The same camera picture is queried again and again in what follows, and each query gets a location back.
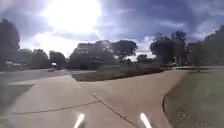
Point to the grass lawn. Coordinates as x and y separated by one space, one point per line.
200 100

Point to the grey asphalt road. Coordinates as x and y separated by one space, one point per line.
30 75

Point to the dark grass strip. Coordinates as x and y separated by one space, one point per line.
8 95

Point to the robot's own part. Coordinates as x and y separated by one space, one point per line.
145 120
79 120

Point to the vehicle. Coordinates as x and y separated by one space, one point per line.
53 64

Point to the grass patch with low bushes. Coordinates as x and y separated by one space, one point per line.
116 71

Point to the pale concrete pavement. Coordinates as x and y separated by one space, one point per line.
63 96

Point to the row of trees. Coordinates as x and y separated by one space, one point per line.
90 53

